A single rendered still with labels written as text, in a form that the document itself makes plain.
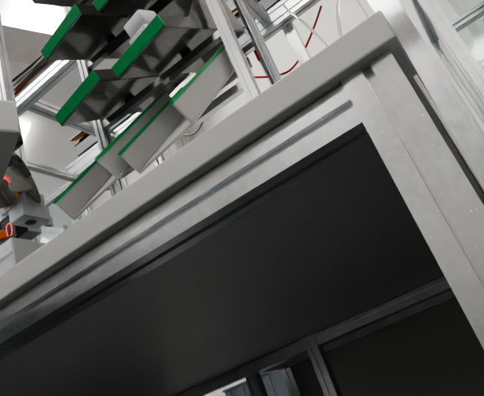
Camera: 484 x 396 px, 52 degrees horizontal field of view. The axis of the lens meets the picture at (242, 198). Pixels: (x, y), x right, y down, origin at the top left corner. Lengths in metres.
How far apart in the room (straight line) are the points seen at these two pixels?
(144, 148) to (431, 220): 0.52
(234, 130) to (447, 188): 0.19
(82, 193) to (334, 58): 0.56
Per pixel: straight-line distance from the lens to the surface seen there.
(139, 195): 0.51
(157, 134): 0.85
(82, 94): 0.92
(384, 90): 0.43
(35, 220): 1.10
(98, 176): 0.93
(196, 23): 0.92
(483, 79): 1.31
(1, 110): 0.39
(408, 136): 0.41
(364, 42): 0.43
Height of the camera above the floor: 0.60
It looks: 24 degrees up
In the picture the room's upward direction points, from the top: 21 degrees counter-clockwise
